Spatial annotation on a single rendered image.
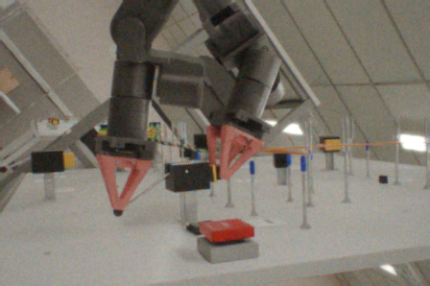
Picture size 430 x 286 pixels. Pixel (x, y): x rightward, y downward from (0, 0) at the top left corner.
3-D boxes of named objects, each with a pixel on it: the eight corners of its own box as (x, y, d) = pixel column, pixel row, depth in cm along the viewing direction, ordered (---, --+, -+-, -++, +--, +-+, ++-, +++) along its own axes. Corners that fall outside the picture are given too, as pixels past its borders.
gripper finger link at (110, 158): (133, 205, 73) (141, 143, 73) (147, 213, 66) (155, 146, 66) (87, 202, 70) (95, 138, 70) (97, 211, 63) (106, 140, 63)
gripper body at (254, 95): (239, 135, 80) (253, 94, 81) (271, 137, 71) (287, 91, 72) (205, 120, 78) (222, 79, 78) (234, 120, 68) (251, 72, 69)
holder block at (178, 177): (165, 189, 72) (163, 162, 72) (200, 185, 74) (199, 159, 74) (174, 193, 68) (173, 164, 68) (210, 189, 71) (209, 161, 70)
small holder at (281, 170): (288, 180, 112) (287, 149, 111) (294, 186, 103) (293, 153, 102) (269, 180, 112) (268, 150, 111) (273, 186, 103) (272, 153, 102)
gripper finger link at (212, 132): (226, 182, 78) (245, 129, 79) (246, 187, 72) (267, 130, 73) (189, 168, 76) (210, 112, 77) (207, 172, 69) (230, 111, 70)
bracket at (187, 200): (176, 220, 73) (175, 188, 73) (191, 218, 74) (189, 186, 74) (187, 226, 69) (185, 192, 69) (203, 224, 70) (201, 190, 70)
